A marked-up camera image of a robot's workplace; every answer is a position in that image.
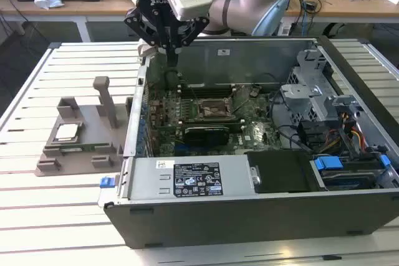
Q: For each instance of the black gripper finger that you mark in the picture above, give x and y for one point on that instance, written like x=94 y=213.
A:
x=193 y=32
x=143 y=26

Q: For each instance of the silver CPU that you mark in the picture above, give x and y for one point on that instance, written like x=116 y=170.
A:
x=67 y=132

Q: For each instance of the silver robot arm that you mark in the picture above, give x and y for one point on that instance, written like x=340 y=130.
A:
x=240 y=4

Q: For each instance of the CPU socket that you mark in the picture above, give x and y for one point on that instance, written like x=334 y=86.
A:
x=215 y=108

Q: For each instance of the blue slot clip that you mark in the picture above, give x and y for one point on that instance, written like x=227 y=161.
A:
x=144 y=107
x=142 y=121
x=141 y=135
x=138 y=147

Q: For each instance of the round coin battery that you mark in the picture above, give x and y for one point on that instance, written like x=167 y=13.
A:
x=254 y=92

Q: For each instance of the white power strip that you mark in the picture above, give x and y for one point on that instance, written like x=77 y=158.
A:
x=285 y=29

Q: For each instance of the crumpled white paper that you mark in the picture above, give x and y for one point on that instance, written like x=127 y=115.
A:
x=46 y=2

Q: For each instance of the black graphics card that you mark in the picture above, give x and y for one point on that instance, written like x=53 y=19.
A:
x=205 y=136

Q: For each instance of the green motherboard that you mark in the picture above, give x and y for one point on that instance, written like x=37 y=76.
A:
x=258 y=129

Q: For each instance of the blue expansion slot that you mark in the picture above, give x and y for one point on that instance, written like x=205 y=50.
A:
x=182 y=150

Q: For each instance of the grey parts rack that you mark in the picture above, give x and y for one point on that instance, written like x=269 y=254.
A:
x=93 y=135

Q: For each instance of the small black adapter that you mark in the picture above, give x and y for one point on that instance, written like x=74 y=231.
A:
x=310 y=5

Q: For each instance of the metal drive cage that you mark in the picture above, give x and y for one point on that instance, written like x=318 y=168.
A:
x=299 y=91

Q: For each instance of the green RAM stick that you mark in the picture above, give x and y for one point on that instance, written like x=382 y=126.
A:
x=90 y=146

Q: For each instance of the silver power supply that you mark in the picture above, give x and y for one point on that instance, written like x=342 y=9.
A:
x=146 y=178

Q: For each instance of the black connector block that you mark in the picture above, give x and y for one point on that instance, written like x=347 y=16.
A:
x=310 y=133

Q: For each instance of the blue case latch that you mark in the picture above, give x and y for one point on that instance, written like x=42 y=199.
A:
x=106 y=182

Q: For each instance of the black plastic shroud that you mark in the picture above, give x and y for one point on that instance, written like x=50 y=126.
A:
x=280 y=172

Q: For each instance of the hard disk in blue carrier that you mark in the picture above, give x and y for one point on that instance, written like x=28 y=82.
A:
x=328 y=164

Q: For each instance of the black open PC case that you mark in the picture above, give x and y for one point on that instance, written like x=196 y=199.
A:
x=249 y=225

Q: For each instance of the blue drive bay clip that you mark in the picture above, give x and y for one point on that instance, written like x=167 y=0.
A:
x=385 y=159

